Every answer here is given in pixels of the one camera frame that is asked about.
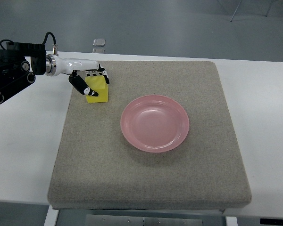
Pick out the yellow block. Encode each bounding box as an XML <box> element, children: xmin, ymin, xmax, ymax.
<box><xmin>85</xmin><ymin>75</ymin><xmax>108</xmax><ymax>103</ymax></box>

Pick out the pink plate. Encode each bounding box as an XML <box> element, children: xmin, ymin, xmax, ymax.
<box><xmin>120</xmin><ymin>95</ymin><xmax>190</xmax><ymax>153</ymax></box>

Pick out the grey fabric mat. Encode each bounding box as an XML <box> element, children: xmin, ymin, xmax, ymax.
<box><xmin>48</xmin><ymin>61</ymin><xmax>251</xmax><ymax>210</ymax></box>

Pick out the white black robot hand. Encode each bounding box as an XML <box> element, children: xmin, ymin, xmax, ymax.
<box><xmin>51</xmin><ymin>56</ymin><xmax>110</xmax><ymax>97</ymax></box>

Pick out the metal base plate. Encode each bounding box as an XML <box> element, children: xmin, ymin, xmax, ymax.
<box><xmin>84</xmin><ymin>214</ymin><xmax>203</xmax><ymax>226</ymax></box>

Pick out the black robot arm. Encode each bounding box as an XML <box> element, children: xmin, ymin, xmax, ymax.
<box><xmin>0</xmin><ymin>32</ymin><xmax>57</xmax><ymax>104</ymax></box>

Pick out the white table leg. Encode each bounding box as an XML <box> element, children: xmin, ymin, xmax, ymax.
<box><xmin>44</xmin><ymin>206</ymin><xmax>59</xmax><ymax>226</ymax></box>

